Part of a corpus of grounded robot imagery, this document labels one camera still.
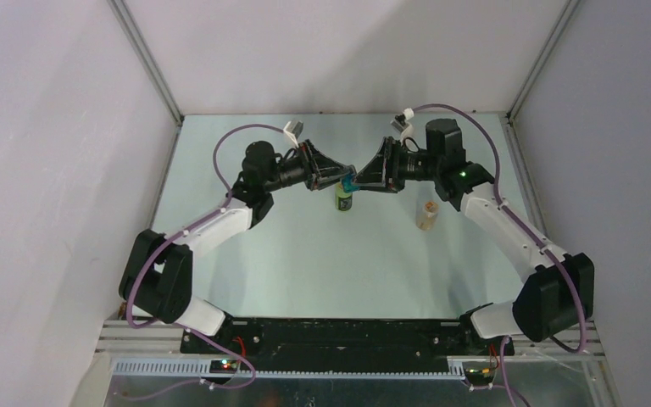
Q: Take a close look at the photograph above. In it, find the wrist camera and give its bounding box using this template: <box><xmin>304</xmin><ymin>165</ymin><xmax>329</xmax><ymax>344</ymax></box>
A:
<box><xmin>282</xmin><ymin>120</ymin><xmax>303</xmax><ymax>148</ymax></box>
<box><xmin>391</xmin><ymin>108</ymin><xmax>415</xmax><ymax>142</ymax></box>

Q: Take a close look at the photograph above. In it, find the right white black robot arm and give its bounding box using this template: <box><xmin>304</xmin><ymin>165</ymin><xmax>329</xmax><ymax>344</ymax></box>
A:
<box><xmin>353</xmin><ymin>119</ymin><xmax>594</xmax><ymax>354</ymax></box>

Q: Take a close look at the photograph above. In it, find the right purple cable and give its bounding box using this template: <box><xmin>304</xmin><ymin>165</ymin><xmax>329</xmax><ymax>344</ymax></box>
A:
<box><xmin>409</xmin><ymin>103</ymin><xmax>589</xmax><ymax>407</ymax></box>

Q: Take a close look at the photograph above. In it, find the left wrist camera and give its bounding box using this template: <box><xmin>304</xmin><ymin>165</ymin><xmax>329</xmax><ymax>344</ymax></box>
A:
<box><xmin>282</xmin><ymin>120</ymin><xmax>303</xmax><ymax>148</ymax></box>

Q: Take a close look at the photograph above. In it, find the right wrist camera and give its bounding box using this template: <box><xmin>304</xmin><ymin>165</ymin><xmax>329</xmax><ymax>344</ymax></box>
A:
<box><xmin>391</xmin><ymin>108</ymin><xmax>415</xmax><ymax>142</ymax></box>

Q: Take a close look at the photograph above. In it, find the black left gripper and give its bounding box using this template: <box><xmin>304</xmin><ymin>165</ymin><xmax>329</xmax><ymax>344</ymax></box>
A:
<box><xmin>264</xmin><ymin>140</ymin><xmax>352</xmax><ymax>193</ymax></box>

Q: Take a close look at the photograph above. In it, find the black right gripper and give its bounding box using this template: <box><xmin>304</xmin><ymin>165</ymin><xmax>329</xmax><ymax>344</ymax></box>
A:
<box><xmin>350</xmin><ymin>137</ymin><xmax>441</xmax><ymax>194</ymax></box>

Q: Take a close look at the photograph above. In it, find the green lidded black jar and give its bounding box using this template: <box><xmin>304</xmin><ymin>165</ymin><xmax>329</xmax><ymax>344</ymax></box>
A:
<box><xmin>335</xmin><ymin>188</ymin><xmax>353</xmax><ymax>212</ymax></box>

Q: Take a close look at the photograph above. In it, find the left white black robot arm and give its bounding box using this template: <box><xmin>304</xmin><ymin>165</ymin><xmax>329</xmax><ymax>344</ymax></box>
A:
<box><xmin>118</xmin><ymin>140</ymin><xmax>355</xmax><ymax>354</ymax></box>

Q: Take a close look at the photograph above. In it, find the aluminium frame post right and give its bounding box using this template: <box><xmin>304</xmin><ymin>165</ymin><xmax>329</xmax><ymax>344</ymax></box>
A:
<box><xmin>506</xmin><ymin>0</ymin><xmax>582</xmax><ymax>124</ymax></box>

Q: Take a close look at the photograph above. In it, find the aluminium frame post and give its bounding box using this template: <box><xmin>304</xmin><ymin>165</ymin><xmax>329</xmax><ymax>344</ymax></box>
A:
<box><xmin>506</xmin><ymin>0</ymin><xmax>582</xmax><ymax>124</ymax></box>
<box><xmin>108</xmin><ymin>0</ymin><xmax>184</xmax><ymax>127</ymax></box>

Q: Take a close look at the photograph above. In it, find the clear pill bottle gold lid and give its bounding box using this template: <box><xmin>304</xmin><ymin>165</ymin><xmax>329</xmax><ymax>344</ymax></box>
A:
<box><xmin>415</xmin><ymin>200</ymin><xmax>439</xmax><ymax>231</ymax></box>

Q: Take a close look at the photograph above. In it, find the aluminium frame post left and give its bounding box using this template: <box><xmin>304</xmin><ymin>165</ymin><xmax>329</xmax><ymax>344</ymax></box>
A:
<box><xmin>108</xmin><ymin>0</ymin><xmax>184</xmax><ymax>127</ymax></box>

